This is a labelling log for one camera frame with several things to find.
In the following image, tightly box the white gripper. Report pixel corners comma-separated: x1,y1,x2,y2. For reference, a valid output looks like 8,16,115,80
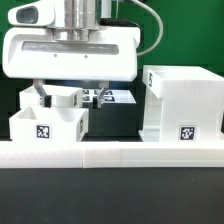
2,0,141,109

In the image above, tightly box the white front drawer box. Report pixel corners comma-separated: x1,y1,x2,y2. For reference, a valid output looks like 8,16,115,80
9,106,89,143

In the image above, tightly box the white drawer box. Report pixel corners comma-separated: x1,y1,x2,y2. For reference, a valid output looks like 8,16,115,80
19,85,83,109
9,106,89,143

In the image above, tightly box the white drawer cabinet frame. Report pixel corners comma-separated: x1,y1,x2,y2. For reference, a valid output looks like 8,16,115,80
139,65,224,142

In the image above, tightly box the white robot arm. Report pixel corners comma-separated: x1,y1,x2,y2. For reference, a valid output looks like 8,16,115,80
2,0,140,107

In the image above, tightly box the white rear drawer box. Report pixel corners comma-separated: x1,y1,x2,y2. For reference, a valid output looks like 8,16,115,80
19,85,83,109

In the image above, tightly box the fiducial marker base plate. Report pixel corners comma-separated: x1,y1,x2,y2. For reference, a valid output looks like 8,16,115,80
82,89,136,104

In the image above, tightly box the white L-shaped boundary wall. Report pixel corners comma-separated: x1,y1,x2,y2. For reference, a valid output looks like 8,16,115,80
0,140,224,169

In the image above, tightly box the thin grey cable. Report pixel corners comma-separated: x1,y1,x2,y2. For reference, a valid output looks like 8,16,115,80
129,0,165,58

